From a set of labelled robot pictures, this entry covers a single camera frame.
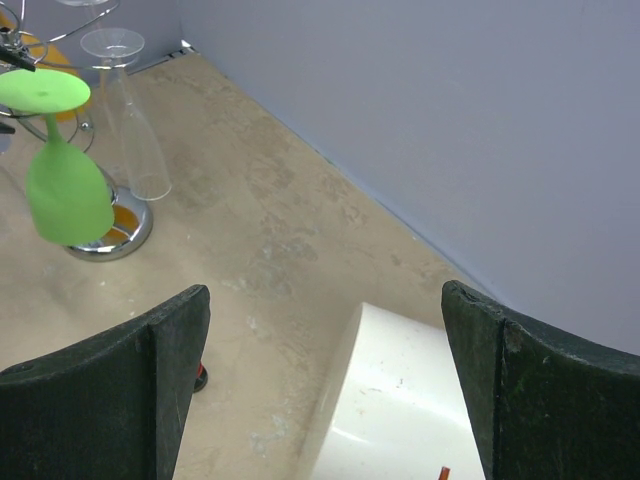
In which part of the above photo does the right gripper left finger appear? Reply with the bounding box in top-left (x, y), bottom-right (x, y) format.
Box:
top-left (1, 285), bottom-right (210, 479)

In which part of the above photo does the clear wine glass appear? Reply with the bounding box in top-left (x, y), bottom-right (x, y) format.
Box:
top-left (80, 27), bottom-right (172, 201)
top-left (58, 0), bottom-right (121, 20)

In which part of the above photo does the silver wire glass rack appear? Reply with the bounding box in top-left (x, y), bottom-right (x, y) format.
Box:
top-left (1, 3), bottom-right (144, 258)

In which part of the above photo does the green plastic wine glass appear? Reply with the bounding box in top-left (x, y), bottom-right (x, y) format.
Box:
top-left (1, 69), bottom-right (114, 246)

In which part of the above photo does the orange plastic wine glass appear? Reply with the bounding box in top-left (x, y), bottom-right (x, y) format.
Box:
top-left (0, 12), bottom-right (92, 124)

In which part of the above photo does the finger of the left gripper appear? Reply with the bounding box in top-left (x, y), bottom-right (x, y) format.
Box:
top-left (0, 45), bottom-right (36, 72)

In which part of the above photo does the white cylindrical container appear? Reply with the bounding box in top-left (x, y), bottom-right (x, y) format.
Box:
top-left (296, 303), bottom-right (484, 479)

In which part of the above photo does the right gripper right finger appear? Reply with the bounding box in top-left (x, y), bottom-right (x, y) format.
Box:
top-left (441, 280), bottom-right (639, 479)

